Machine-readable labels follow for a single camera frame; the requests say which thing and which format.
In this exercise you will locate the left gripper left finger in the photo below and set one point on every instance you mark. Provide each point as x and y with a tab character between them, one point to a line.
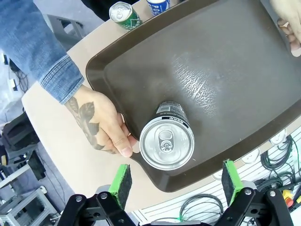
121	183

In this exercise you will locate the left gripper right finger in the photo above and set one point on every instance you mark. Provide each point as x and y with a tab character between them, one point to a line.
231	181

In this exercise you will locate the black Pepsi can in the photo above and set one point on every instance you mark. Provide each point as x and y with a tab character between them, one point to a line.
167	141

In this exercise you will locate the dark brown serving tray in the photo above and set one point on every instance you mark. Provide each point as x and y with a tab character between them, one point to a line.
223	58

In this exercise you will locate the person's right forearm denim sleeve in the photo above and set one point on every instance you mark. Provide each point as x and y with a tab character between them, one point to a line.
35	42

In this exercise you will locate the person's tattooed right hand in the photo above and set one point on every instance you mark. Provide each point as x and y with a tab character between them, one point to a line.
101	117

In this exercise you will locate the person's left hand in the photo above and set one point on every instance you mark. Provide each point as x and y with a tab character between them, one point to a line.
291	18

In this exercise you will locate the white power strip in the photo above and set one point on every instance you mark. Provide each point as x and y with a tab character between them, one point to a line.
252	156

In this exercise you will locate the yellow red emergency stop button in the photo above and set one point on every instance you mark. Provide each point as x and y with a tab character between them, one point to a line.
288	197

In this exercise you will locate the black bag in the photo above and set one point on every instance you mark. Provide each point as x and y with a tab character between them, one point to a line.
18	134

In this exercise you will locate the green Chilsung cider can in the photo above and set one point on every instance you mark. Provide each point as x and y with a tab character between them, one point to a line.
124	15

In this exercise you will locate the blue Pocari Sweat can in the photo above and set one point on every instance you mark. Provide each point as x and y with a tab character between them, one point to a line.
158	7

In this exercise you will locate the grey metal frame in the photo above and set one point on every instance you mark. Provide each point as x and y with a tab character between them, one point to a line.
63	30

